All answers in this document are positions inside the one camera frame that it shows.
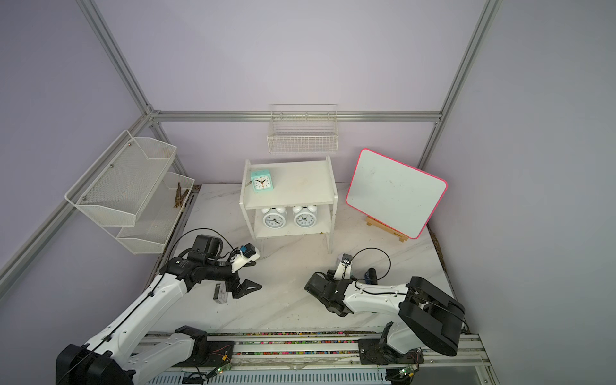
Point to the white mesh lower bin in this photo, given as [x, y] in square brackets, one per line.
[154, 227]

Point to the white twin-bell alarm clock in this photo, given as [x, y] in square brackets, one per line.
[305, 216]
[275, 217]

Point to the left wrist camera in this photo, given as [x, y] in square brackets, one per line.
[246, 255]

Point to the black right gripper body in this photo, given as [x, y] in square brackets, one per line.
[330, 275]

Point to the mint square alarm clock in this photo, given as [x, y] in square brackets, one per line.
[262, 180]

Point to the white wire wall basket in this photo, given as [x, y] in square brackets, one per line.
[303, 129]

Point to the white mesh bin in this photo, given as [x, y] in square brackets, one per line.
[154, 227]
[116, 189]

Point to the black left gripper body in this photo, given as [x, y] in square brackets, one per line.
[231, 280]

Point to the pink-rimmed whiteboard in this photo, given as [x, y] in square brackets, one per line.
[397, 195]

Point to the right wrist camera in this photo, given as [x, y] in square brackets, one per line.
[343, 270]

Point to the small clear grey box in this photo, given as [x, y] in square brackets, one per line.
[220, 295]

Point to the blue stapler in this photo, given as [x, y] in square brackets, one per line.
[371, 277]

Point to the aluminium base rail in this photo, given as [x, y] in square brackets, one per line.
[328, 357]

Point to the white mesh upper bin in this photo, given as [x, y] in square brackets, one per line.
[116, 189]

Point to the white two-tier shelf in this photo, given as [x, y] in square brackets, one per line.
[310, 182]

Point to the aluminium frame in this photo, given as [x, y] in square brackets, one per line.
[16, 269]

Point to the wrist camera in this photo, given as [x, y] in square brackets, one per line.
[246, 255]
[343, 270]

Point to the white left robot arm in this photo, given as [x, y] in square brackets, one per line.
[110, 358]

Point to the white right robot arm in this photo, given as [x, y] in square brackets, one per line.
[421, 313]

